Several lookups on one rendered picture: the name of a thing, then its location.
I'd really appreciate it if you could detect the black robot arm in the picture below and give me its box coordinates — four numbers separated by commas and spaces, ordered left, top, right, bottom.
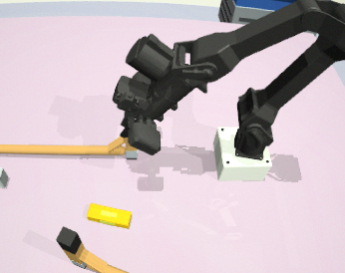
113, 0, 345, 160

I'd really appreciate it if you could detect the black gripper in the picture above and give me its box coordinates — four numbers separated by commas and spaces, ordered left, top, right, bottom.
120, 72, 178, 155

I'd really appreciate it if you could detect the yellow rectangular block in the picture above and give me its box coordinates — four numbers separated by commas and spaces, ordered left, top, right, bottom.
87, 203, 132, 228

